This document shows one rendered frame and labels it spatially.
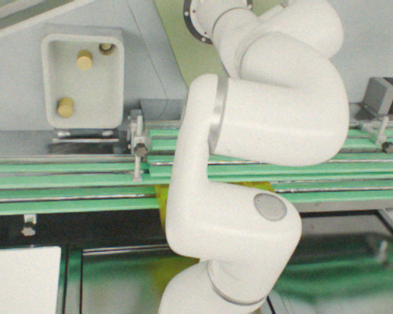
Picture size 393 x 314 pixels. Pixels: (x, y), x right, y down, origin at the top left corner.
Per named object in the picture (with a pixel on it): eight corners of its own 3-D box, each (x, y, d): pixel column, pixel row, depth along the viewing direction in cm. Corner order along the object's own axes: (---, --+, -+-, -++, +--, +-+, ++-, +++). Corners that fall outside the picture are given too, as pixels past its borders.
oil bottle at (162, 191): (153, 184, 113) (165, 241, 95) (154, 166, 110) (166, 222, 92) (174, 183, 114) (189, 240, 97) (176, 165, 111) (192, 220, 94)
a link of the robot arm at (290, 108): (228, 23, 54) (241, 27, 40) (334, 44, 55) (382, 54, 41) (206, 128, 58) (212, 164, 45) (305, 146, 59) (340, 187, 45)
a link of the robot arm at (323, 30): (225, 53, 55) (341, -20, 53) (215, 41, 78) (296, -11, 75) (262, 115, 58) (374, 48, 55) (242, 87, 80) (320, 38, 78)
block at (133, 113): (126, 141, 112) (128, 156, 106) (126, 108, 107) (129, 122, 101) (140, 141, 113) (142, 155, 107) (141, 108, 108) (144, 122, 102)
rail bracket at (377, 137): (353, 127, 116) (381, 154, 105) (362, 102, 113) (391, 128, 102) (367, 127, 117) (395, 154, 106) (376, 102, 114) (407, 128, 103)
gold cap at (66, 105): (55, 102, 107) (54, 110, 104) (67, 93, 107) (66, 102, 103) (65, 112, 109) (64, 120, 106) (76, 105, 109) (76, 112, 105)
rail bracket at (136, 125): (128, 162, 107) (132, 193, 97) (130, 100, 98) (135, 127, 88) (140, 162, 108) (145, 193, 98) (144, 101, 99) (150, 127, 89)
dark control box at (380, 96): (361, 101, 128) (377, 114, 121) (370, 75, 124) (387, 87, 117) (386, 102, 130) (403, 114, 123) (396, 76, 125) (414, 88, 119)
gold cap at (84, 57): (76, 48, 101) (75, 55, 98) (92, 49, 102) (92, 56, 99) (77, 63, 103) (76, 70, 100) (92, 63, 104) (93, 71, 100)
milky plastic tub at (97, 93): (50, 111, 110) (47, 128, 103) (43, 22, 98) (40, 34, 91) (120, 112, 114) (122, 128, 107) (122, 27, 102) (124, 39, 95)
